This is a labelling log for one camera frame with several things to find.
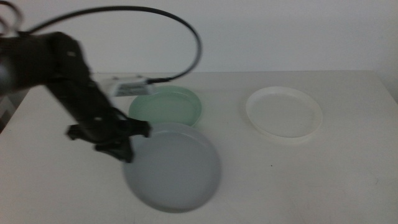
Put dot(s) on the white shallow bowl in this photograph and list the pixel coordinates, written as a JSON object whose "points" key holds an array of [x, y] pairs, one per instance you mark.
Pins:
{"points": [[284, 113]]}

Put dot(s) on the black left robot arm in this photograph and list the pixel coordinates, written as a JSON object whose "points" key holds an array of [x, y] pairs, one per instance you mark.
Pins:
{"points": [[34, 59]]}

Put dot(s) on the mint green shallow bowl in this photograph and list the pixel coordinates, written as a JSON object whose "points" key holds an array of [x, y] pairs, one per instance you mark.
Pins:
{"points": [[168, 105]]}

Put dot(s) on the grey shallow bowl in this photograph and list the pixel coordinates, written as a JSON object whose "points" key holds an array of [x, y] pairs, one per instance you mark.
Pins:
{"points": [[177, 171]]}

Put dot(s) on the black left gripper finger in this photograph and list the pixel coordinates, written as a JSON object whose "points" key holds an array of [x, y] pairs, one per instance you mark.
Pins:
{"points": [[119, 152], [139, 128]]}

